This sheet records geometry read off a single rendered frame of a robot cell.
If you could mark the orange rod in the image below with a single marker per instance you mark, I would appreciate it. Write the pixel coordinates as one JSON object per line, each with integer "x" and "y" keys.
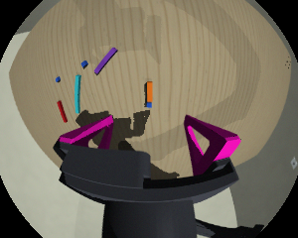
{"x": 149, "y": 91}

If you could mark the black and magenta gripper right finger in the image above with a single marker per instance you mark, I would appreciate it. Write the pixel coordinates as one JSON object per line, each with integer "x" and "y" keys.
{"x": 222, "y": 143}

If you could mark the red rod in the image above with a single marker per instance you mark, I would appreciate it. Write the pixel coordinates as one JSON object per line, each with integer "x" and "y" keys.
{"x": 62, "y": 111}

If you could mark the purple rod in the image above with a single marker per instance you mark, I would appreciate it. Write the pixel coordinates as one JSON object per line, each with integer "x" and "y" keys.
{"x": 105, "y": 60}

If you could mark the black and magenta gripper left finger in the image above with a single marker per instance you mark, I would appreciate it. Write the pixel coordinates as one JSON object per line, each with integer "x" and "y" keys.
{"x": 82, "y": 135}

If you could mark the turquoise rod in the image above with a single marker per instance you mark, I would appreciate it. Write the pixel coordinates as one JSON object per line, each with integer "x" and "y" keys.
{"x": 77, "y": 93}

